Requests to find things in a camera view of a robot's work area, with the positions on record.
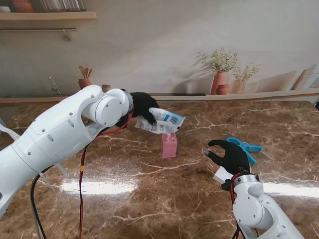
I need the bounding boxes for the red black arm cables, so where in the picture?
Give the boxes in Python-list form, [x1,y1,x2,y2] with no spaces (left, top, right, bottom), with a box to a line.
[229,172,246,239]
[29,112,135,239]

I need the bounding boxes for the red black right arm cables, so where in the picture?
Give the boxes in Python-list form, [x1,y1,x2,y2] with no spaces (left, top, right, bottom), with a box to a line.
[229,172,246,239]

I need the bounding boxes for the long wooden counter ledge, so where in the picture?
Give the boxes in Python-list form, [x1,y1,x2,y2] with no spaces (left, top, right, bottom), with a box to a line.
[0,88,319,108]

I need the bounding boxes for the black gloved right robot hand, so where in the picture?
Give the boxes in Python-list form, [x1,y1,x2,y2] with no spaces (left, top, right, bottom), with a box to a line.
[205,139,251,176]

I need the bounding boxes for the glass jars on shelf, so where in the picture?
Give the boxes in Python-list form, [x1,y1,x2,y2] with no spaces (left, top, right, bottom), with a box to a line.
[41,0,85,12]

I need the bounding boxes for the white square bottle cap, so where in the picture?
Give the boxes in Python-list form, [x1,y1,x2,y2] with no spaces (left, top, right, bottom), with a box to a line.
[213,166,228,184]

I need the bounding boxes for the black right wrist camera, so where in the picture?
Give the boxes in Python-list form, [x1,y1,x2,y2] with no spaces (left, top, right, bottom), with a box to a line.
[221,178,234,192]

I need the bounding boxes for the clear bottle with pink seasoning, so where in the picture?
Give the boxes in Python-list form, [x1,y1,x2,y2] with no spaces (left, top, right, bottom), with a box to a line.
[161,132,178,159]

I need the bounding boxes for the pale vase with flowers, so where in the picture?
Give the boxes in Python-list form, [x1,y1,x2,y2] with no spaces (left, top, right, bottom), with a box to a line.
[231,63,260,94]

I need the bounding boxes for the round terracotta jar on shelf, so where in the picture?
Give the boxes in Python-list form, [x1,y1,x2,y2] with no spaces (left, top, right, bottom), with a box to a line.
[11,0,33,13]

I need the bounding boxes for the red black left arm cables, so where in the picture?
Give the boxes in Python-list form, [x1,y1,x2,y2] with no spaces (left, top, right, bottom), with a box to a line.
[29,112,135,239]

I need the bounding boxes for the wooden wall shelf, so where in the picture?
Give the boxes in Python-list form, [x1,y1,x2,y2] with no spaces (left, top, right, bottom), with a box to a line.
[0,11,97,21]

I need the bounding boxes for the blue plastic bag clip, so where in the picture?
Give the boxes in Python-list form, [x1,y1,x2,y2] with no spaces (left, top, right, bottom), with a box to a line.
[226,137,264,166]

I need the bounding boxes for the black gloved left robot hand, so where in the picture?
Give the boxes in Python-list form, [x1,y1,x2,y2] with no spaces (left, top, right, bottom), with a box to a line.
[129,92,160,125]

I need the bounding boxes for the leaning wooden cutting boards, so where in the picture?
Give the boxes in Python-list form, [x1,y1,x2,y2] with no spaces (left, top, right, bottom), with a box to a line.
[291,65,319,91]

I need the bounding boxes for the white blue salt bag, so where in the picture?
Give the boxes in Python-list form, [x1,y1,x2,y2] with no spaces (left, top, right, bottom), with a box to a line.
[135,107,186,135]

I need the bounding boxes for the small round terracotta pot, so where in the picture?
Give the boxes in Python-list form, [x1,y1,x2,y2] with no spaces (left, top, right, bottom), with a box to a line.
[215,84,231,96]

